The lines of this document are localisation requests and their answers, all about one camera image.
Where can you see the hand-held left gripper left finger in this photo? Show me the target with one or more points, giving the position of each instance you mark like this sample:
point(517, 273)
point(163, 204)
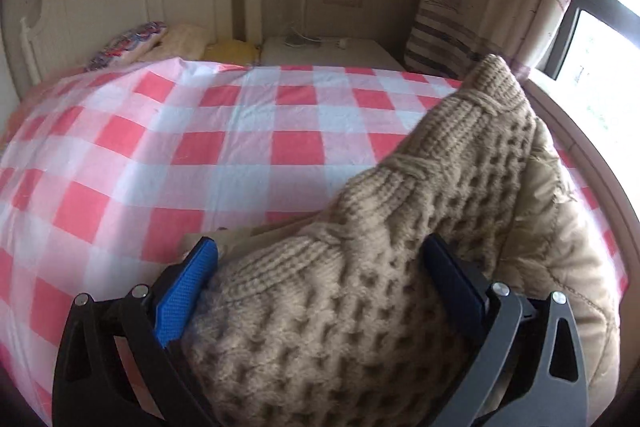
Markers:
point(185, 289)

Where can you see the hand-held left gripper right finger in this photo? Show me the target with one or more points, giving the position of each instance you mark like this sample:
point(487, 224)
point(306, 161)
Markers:
point(455, 287)

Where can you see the beige quilted jacket knit sleeves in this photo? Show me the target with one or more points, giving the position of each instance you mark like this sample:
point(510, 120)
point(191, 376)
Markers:
point(350, 307)

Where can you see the red white checked bed sheet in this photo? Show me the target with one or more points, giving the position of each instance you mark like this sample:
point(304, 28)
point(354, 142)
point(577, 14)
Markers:
point(200, 147)

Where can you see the yellow cloth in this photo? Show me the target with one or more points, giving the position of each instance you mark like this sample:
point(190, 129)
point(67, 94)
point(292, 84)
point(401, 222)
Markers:
point(230, 52)

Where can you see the cream textured pillow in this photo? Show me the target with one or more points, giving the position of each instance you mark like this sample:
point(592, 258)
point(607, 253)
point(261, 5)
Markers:
point(185, 39)

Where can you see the colourful printed pillow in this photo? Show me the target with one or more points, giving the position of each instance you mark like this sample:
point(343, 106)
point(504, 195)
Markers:
point(130, 42)

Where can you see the white nightstand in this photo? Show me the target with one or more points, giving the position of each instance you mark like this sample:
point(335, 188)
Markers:
point(320, 55)

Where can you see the dark window frame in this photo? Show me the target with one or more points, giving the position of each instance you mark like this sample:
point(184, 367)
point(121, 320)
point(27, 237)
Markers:
point(567, 22)

